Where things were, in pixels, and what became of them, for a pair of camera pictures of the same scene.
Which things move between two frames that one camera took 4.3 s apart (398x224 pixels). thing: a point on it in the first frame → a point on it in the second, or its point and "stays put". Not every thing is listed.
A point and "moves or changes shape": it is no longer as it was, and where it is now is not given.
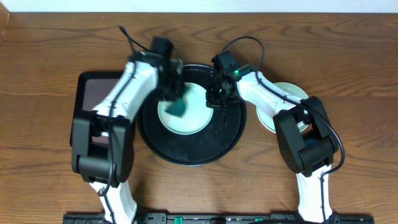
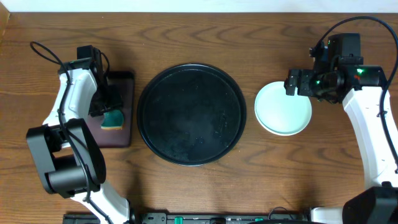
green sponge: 177,107 moves or changes shape
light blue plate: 197,117 moves or changes shape
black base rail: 217,218 stays put
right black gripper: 211,101 → 305,76
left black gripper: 179,91 → 116,102
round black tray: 217,141 stays put
